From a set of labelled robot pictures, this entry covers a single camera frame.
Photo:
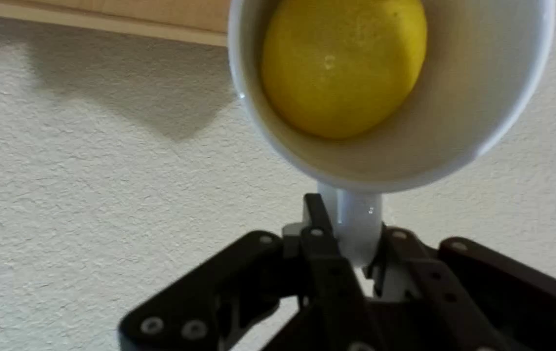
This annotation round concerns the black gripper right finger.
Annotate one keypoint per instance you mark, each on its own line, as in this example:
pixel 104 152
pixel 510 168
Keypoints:
pixel 498 298

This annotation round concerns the white ceramic mug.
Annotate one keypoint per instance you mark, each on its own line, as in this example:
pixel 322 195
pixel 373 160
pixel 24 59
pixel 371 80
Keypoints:
pixel 473 109

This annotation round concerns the yellow lemon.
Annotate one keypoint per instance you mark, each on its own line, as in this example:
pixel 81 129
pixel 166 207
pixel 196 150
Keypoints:
pixel 342 64

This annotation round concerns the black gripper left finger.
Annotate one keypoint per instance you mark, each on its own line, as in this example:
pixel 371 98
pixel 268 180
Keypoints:
pixel 250 293

